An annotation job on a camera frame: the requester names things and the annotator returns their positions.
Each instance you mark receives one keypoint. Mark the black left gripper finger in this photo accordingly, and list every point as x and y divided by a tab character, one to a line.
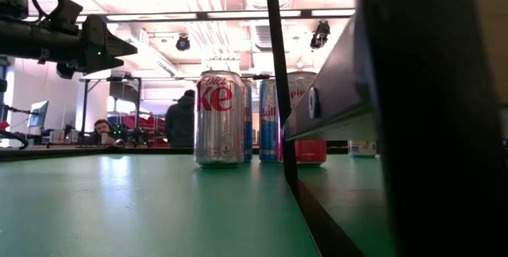
107	64
117	48

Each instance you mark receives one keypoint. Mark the silver Diet Coke can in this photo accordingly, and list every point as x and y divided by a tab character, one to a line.
219	122

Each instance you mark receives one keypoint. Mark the blue silver Red Bull can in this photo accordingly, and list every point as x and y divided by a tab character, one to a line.
248	130
269	130

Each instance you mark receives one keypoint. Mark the white red Spindrift can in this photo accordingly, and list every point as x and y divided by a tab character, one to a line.
311	153

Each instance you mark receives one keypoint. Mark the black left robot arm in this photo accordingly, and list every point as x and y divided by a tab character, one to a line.
24	41

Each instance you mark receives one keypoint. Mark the person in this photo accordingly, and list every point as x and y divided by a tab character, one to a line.
180	122
104	130

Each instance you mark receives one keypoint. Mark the red bin rack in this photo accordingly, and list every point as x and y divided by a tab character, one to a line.
151	124

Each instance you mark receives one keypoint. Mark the grey computer monitor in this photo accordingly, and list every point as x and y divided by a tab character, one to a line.
38	114

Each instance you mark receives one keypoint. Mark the white Celsius can black lid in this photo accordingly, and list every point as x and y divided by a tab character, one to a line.
362	148

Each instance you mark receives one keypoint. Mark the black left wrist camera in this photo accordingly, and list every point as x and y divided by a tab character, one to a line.
67	11

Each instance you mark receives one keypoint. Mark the black background rig frame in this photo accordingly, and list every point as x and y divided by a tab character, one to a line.
84	110

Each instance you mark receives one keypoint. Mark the black overhead frame beam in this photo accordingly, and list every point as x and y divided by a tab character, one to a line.
202	15

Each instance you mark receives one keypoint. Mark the black table frame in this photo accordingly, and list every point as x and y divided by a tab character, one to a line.
59	153

